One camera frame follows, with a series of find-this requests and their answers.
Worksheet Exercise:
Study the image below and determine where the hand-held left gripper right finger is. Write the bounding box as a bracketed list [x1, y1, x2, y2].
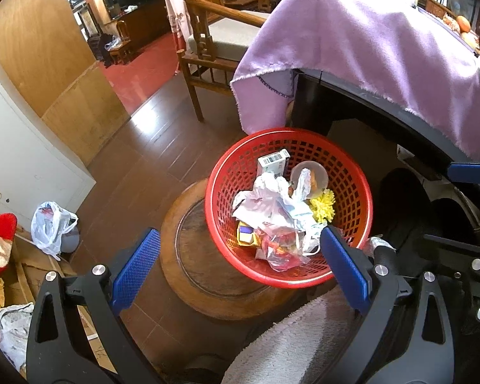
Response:
[319, 225, 460, 384]

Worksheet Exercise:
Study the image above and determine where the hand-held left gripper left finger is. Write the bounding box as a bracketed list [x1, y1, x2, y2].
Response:
[26, 228, 161, 384]

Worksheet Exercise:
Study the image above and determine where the wooden door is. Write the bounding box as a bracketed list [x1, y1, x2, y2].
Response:
[0, 0, 132, 166]

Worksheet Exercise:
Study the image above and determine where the grey fluffy seat pad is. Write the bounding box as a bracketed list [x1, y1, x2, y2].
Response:
[222, 286, 361, 384]

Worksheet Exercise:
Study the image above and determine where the clear red snack bag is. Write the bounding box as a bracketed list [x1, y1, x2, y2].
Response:
[256, 226, 313, 273]

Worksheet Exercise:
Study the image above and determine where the green white carton box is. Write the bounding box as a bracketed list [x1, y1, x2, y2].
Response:
[257, 149, 291, 179]

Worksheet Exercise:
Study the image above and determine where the grey seat cushion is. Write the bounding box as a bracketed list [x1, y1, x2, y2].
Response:
[187, 9, 270, 64]

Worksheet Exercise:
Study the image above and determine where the red patterned blanket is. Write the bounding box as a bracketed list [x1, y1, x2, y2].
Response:
[0, 213, 19, 329]

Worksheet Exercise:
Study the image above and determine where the cardboard box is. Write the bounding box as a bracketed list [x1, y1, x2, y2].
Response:
[8, 236, 116, 372]

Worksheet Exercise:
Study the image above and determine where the printed white plastic bag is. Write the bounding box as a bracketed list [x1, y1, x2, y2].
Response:
[0, 302, 35, 369]

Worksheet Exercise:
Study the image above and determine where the wooden armchair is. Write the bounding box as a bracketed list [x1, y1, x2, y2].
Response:
[146, 0, 292, 123]

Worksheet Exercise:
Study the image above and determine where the red patterned curtain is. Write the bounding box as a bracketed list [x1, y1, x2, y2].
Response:
[162, 0, 188, 52]

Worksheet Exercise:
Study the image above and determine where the small wooden chair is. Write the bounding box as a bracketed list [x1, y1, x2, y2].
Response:
[104, 20, 137, 65]

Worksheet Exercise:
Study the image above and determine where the round wooden stool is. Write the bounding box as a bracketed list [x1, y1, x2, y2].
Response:
[160, 178, 316, 321]

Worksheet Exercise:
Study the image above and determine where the red plastic basket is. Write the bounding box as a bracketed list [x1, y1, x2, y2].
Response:
[205, 127, 373, 289]

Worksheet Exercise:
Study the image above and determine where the white cabinet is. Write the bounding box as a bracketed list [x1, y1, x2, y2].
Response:
[0, 56, 97, 228]

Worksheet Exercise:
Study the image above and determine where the knotted white plastic bag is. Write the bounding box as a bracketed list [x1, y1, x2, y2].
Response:
[31, 201, 79, 261]

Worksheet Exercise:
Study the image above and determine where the blue face mask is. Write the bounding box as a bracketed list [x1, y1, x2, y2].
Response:
[278, 198, 324, 254]

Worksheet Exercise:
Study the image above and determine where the purple printed tablecloth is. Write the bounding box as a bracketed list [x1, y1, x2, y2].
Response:
[230, 0, 480, 161]

